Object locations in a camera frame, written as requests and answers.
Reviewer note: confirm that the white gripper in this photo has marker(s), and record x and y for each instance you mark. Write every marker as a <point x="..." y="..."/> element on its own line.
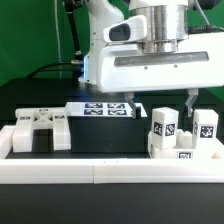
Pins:
<point x="198" y="63"/>

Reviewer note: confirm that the white chair seat part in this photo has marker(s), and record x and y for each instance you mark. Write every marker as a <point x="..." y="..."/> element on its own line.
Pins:
<point x="185" y="150"/>

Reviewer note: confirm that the white chair back part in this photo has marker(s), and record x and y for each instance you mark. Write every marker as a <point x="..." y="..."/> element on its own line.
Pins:
<point x="31" y="119"/>

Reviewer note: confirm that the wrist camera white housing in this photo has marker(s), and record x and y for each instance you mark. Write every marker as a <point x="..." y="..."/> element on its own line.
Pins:
<point x="131" y="30"/>

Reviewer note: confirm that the white U-shaped fence frame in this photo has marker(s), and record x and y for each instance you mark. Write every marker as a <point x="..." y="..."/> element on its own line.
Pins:
<point x="103" y="171"/>

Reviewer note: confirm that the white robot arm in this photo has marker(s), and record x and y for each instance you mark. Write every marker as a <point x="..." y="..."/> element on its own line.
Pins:
<point x="153" y="49"/>

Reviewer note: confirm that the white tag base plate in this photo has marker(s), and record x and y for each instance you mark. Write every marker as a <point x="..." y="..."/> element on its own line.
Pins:
<point x="98" y="109"/>

